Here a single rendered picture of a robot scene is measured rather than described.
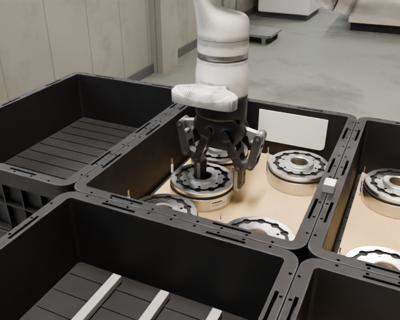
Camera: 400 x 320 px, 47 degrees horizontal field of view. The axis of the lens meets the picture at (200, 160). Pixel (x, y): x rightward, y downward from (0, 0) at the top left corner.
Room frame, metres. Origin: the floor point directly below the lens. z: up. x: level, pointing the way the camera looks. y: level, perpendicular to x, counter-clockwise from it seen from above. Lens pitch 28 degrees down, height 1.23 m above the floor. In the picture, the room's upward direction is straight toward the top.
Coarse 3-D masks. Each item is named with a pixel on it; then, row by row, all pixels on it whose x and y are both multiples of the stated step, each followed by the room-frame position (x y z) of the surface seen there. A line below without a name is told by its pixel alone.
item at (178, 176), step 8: (184, 168) 0.66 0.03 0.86; (192, 168) 0.66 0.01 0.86; (216, 168) 0.67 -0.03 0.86; (224, 168) 0.66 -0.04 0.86; (176, 176) 0.64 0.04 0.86; (184, 176) 0.64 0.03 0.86; (224, 176) 0.64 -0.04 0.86; (232, 176) 0.64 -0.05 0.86; (176, 184) 0.61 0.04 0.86; (184, 184) 0.61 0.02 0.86; (192, 184) 0.61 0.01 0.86; (216, 184) 0.61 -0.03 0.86; (224, 184) 0.62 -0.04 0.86; (232, 184) 0.62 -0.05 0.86; (184, 192) 0.59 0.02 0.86; (192, 192) 0.59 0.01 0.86; (200, 192) 0.59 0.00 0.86; (208, 192) 0.59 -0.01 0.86; (216, 192) 0.59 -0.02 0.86; (224, 192) 0.60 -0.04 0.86
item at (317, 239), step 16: (352, 144) 0.62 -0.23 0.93; (352, 160) 0.57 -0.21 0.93; (336, 176) 0.52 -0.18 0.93; (336, 192) 0.48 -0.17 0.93; (336, 208) 0.45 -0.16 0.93; (320, 224) 0.42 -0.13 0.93; (320, 240) 0.39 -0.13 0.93; (320, 256) 0.36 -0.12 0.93; (336, 256) 0.36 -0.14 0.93; (384, 272) 0.34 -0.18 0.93
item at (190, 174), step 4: (208, 168) 0.65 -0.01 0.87; (192, 172) 0.64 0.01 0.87; (208, 172) 0.64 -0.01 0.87; (212, 172) 0.64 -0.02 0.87; (188, 176) 0.63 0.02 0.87; (192, 176) 0.63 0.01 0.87; (212, 176) 0.63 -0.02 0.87; (216, 176) 0.63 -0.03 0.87; (192, 180) 0.62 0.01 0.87; (196, 180) 0.62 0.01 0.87; (200, 180) 0.62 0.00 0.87; (204, 180) 0.62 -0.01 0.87; (208, 180) 0.62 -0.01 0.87; (212, 180) 0.62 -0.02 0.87; (216, 180) 0.62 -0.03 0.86; (196, 184) 0.61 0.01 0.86; (200, 184) 0.61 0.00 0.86; (204, 184) 0.61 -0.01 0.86; (208, 184) 0.61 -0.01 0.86
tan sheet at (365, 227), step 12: (360, 180) 0.68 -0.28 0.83; (360, 192) 0.64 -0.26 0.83; (360, 204) 0.60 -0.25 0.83; (360, 216) 0.57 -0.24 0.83; (372, 216) 0.57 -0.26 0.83; (384, 216) 0.57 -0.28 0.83; (348, 228) 0.54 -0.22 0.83; (360, 228) 0.54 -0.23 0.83; (372, 228) 0.54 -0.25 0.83; (384, 228) 0.54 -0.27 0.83; (396, 228) 0.54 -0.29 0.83; (348, 240) 0.51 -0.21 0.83; (360, 240) 0.51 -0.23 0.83; (372, 240) 0.51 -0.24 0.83; (384, 240) 0.51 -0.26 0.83; (396, 240) 0.51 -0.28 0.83
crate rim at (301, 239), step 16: (176, 112) 0.74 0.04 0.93; (304, 112) 0.75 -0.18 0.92; (320, 112) 0.74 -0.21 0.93; (336, 112) 0.74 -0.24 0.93; (160, 128) 0.68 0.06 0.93; (352, 128) 0.67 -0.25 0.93; (128, 144) 0.62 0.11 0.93; (112, 160) 0.57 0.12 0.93; (336, 160) 0.57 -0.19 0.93; (96, 176) 0.52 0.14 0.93; (96, 192) 0.48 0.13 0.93; (320, 192) 0.48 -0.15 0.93; (144, 208) 0.45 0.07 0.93; (160, 208) 0.45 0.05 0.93; (320, 208) 0.45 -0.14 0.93; (208, 224) 0.42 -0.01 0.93; (224, 224) 0.42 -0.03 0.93; (304, 224) 0.42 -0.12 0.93; (256, 240) 0.39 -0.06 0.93; (272, 240) 0.39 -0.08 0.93; (288, 240) 0.39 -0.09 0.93; (304, 240) 0.39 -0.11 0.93; (304, 256) 0.38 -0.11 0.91
